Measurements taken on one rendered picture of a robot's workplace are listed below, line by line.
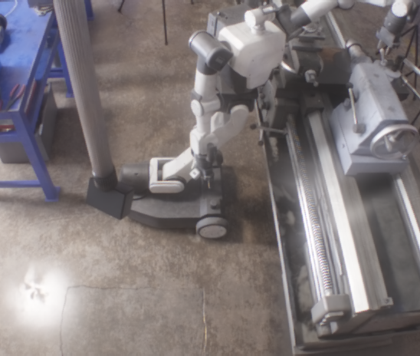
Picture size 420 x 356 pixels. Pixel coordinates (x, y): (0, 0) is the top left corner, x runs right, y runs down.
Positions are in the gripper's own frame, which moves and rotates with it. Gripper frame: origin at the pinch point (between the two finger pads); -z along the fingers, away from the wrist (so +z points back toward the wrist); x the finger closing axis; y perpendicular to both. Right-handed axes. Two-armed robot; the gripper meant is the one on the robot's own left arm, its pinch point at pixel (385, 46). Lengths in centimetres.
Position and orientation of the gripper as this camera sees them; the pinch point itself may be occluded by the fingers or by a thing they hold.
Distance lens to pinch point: 202.7
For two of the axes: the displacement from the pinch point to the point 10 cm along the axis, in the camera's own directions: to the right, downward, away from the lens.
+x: 5.4, 7.0, -4.7
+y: 8.4, -4.2, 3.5
